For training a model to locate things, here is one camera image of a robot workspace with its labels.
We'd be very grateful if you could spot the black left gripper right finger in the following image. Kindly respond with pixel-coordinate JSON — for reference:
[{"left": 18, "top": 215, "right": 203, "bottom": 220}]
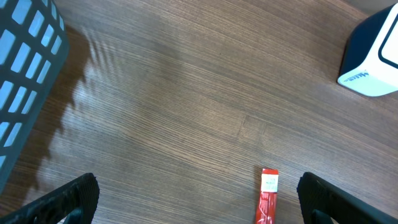
[{"left": 297, "top": 172, "right": 397, "bottom": 224}]

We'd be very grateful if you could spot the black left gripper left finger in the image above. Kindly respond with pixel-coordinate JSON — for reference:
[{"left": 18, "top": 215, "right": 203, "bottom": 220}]
[{"left": 1, "top": 173, "right": 100, "bottom": 224}]

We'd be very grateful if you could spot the red stick pack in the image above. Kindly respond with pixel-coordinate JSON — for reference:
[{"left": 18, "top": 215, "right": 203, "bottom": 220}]
[{"left": 254, "top": 169, "right": 279, "bottom": 224}]

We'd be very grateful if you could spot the white barcode scanner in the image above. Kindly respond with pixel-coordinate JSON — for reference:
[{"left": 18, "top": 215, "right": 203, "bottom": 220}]
[{"left": 337, "top": 4, "right": 397, "bottom": 96}]

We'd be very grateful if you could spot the grey plastic shopping basket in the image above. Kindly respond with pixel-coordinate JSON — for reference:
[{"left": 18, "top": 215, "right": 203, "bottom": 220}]
[{"left": 1, "top": 0, "right": 70, "bottom": 188}]

